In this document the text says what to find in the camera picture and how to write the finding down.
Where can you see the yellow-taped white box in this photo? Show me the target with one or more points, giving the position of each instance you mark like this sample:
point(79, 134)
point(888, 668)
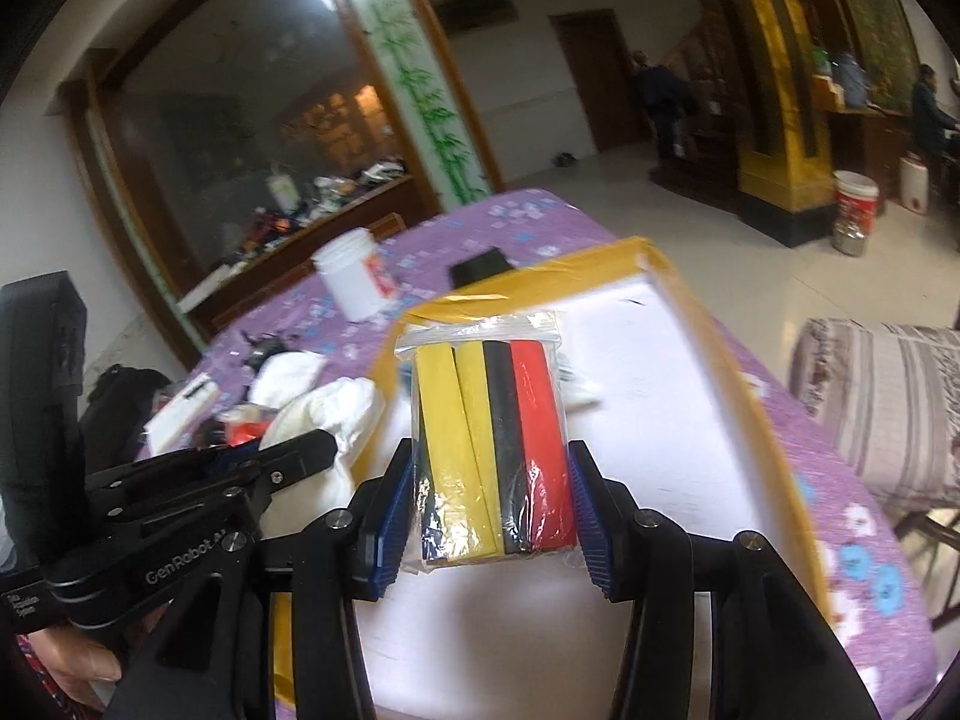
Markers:
point(675, 390)

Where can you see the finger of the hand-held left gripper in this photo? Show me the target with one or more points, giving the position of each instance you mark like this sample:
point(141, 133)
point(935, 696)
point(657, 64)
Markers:
point(300, 456)
point(150, 499)

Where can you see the green landscape painting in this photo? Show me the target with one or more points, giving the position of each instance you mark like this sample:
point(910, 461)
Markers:
point(870, 15)

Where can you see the cluttered wooden counter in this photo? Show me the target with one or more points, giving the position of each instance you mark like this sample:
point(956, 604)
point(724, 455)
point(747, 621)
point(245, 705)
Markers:
point(375, 202)

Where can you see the striped floral cushion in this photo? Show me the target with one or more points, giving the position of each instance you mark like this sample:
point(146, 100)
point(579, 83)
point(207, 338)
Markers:
point(885, 405)

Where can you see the white plastic jar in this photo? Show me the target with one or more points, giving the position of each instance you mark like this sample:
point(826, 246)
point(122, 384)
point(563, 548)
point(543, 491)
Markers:
point(349, 277)

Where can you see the pair of dark shoes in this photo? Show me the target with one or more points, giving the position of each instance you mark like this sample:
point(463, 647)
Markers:
point(564, 159)

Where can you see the person's left hand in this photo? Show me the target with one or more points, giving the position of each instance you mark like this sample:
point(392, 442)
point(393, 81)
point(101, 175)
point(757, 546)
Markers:
point(71, 660)

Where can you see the white jug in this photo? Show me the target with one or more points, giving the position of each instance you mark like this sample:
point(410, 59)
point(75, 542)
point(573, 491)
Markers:
point(283, 191)

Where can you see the bag of coloured foam strips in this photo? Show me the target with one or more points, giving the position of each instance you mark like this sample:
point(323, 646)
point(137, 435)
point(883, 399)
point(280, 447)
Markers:
point(480, 450)

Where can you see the small black sharpener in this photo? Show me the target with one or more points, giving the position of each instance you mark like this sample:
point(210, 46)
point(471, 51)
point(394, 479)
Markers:
point(266, 351)

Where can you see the steel kettle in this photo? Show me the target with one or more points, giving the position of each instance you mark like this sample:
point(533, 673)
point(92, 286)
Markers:
point(850, 240)

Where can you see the black bag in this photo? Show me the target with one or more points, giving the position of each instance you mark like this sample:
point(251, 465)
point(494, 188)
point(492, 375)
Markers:
point(120, 397)

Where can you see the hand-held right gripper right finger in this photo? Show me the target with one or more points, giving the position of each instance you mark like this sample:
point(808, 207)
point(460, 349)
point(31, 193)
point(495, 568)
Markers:
point(590, 532)

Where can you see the white floor container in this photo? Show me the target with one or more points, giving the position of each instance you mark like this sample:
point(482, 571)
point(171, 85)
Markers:
point(915, 187)

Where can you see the bamboo print glass panel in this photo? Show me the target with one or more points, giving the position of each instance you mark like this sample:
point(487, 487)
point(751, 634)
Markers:
point(420, 90)

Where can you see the wood-framed glass partition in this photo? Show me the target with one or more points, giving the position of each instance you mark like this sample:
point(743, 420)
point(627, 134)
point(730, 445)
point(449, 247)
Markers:
point(225, 90)

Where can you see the framed wall picture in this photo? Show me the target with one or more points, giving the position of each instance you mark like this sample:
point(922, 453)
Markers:
point(480, 9)

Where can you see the large white cloth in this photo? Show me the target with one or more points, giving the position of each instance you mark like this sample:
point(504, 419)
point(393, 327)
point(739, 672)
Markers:
point(337, 412)

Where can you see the dark wooden cabinet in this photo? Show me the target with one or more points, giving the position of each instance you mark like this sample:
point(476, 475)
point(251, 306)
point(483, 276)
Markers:
point(870, 142)

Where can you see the brown wooden door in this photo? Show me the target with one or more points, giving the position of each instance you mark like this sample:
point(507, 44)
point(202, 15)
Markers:
point(592, 82)

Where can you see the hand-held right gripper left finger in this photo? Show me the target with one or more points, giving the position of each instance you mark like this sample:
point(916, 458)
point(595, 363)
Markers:
point(394, 529)

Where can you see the wooden chair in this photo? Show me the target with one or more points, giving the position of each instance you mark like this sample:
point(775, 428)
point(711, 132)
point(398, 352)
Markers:
point(937, 532)

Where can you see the golden pillar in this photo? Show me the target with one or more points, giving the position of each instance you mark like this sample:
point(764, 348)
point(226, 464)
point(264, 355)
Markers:
point(780, 127)

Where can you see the white and red bucket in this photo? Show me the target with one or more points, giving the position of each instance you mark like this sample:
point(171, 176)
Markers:
point(855, 202)

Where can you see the small black box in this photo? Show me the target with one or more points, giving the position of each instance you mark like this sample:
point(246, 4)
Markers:
point(480, 266)

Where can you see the white booklet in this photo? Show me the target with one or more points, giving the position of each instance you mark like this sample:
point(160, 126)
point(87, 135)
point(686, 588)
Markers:
point(176, 409)

